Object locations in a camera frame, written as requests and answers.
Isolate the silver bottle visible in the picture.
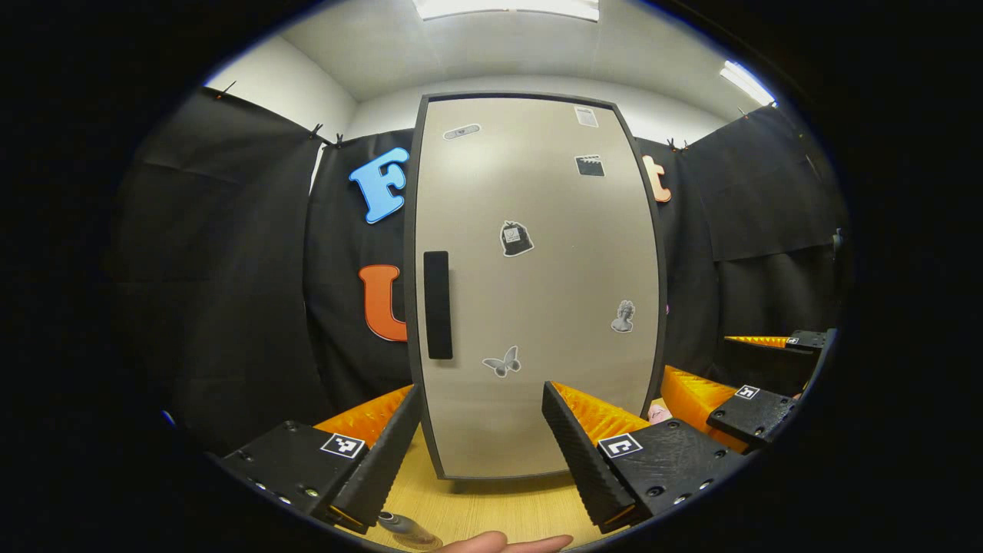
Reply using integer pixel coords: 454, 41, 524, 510
376, 511, 440, 548

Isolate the beige cabinet door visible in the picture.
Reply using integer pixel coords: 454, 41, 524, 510
415, 98, 661, 477

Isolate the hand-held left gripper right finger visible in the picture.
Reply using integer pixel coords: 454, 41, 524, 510
541, 380, 757, 535

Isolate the grey cabinet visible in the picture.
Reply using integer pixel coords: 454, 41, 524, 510
405, 92, 667, 482

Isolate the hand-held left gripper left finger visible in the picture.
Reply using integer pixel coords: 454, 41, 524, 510
219, 382, 424, 536

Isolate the ceiling light panel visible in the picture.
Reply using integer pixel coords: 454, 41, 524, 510
720, 60, 776, 107
412, 0, 600, 22

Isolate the black backdrop cloth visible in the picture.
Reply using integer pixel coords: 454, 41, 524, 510
108, 86, 849, 454

